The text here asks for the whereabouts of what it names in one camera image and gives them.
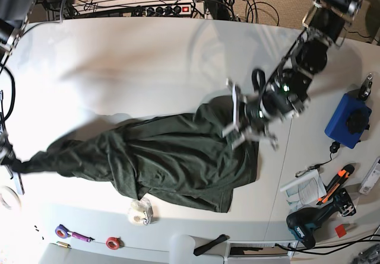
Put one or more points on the orange black utility knife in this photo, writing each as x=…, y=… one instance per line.
x=337, y=181

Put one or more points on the black power strip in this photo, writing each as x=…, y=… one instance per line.
x=162, y=11

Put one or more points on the red tape roll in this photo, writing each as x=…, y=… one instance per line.
x=113, y=243

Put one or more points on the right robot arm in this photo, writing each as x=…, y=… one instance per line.
x=14, y=18

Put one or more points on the brass small cylinder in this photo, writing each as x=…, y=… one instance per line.
x=62, y=244

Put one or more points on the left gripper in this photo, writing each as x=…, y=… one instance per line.
x=248, y=122

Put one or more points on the white tape roll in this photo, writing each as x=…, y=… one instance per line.
x=9, y=199

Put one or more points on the red square sticker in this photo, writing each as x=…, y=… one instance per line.
x=340, y=231

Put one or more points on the white paper manual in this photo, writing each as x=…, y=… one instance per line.
x=305, y=189

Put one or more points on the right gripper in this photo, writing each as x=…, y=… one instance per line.
x=8, y=157

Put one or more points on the blue plastic box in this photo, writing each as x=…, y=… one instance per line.
x=350, y=120

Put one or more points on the metal clamp tool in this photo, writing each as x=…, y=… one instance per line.
x=365, y=89

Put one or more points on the dark green t-shirt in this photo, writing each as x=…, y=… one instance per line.
x=182, y=159

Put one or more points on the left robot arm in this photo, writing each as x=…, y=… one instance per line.
x=284, y=93

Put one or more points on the black cordless drill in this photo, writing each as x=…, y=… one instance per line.
x=305, y=221

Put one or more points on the silver carabiner clip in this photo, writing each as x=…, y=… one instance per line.
x=308, y=169

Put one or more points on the purple tape roll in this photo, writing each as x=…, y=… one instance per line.
x=62, y=232

